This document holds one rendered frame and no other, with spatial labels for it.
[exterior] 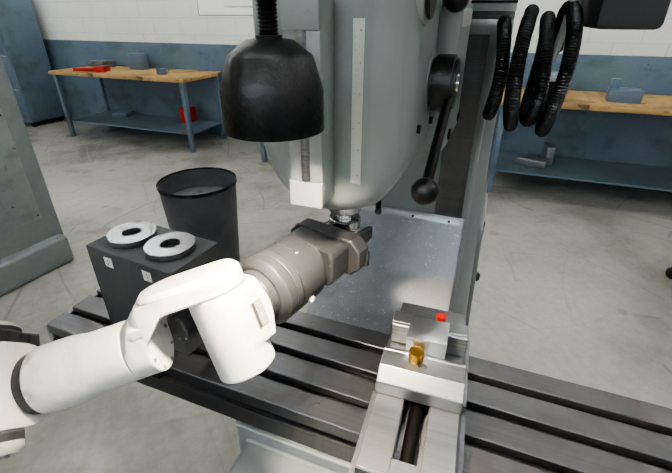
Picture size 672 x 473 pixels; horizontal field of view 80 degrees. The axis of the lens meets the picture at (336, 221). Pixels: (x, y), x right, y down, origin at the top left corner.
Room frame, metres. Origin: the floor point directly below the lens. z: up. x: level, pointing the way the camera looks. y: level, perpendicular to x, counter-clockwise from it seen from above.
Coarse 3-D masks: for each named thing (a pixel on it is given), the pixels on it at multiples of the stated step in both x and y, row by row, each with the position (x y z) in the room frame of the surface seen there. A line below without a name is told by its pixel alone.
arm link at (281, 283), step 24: (240, 264) 0.40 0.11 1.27; (264, 264) 0.38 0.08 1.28; (288, 264) 0.39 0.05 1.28; (240, 288) 0.34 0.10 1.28; (264, 288) 0.36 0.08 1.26; (288, 288) 0.37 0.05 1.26; (192, 312) 0.32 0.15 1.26; (216, 312) 0.32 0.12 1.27; (240, 312) 0.32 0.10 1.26; (264, 312) 0.34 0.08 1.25; (288, 312) 0.36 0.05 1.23; (192, 336) 0.34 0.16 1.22; (216, 336) 0.31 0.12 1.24; (240, 336) 0.31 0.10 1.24; (264, 336) 0.33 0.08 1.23; (216, 360) 0.31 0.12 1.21; (240, 360) 0.30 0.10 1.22; (264, 360) 0.31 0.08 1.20
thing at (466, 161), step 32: (480, 32) 0.83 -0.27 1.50; (480, 64) 0.82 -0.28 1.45; (480, 96) 0.82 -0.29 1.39; (480, 128) 0.82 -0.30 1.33; (416, 160) 0.87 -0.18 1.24; (448, 160) 0.84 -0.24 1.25; (480, 160) 0.84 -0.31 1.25; (448, 192) 0.83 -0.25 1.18; (480, 192) 0.84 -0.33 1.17; (480, 224) 0.89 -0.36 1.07
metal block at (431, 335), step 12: (420, 324) 0.49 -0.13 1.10; (432, 324) 0.49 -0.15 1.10; (444, 324) 0.49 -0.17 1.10; (408, 336) 0.47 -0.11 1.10; (420, 336) 0.47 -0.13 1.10; (432, 336) 0.47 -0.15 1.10; (444, 336) 0.47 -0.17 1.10; (408, 348) 0.46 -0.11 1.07; (432, 348) 0.45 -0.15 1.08; (444, 348) 0.45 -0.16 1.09
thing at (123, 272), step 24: (96, 240) 0.67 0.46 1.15; (120, 240) 0.65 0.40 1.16; (144, 240) 0.65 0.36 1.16; (168, 240) 0.65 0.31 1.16; (192, 240) 0.65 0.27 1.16; (96, 264) 0.65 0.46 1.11; (120, 264) 0.61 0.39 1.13; (144, 264) 0.59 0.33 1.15; (168, 264) 0.59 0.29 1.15; (192, 264) 0.60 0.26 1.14; (120, 288) 0.62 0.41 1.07; (144, 288) 0.59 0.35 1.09; (120, 312) 0.63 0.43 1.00
